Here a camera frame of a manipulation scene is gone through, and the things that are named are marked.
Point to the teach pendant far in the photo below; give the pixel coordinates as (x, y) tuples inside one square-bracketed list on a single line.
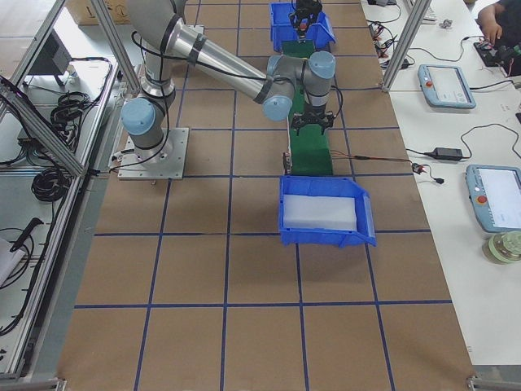
[(445, 87)]

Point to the tape roll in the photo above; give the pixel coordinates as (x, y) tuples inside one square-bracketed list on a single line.
[(503, 248)]

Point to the aluminium frame post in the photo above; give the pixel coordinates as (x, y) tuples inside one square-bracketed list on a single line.
[(406, 38)]

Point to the teach pendant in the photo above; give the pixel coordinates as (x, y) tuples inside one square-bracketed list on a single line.
[(494, 192), (445, 87)]

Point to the teach pendant near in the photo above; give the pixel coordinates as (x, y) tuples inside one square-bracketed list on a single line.
[(494, 192)]

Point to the white foam pad right bin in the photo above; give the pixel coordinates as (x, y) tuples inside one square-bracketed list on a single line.
[(319, 212)]

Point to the black power adapter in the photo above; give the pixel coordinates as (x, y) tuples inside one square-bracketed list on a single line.
[(444, 153)]

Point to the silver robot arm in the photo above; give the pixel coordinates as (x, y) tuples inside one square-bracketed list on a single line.
[(292, 88)]

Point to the blue bin left side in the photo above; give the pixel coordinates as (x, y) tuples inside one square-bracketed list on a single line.
[(281, 30)]

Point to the blue bin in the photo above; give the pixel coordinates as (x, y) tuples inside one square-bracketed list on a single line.
[(281, 30), (327, 186)]

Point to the green conveyor belt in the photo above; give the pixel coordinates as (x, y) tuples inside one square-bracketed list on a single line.
[(308, 152)]

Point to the blue bin right side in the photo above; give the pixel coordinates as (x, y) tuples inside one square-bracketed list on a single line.
[(327, 186)]

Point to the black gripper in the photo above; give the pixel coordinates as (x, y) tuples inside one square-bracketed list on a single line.
[(313, 112), (303, 13)]

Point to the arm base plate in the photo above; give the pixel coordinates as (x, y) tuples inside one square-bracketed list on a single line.
[(163, 161)]

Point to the person hand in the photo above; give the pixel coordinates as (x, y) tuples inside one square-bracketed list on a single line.
[(487, 20)]

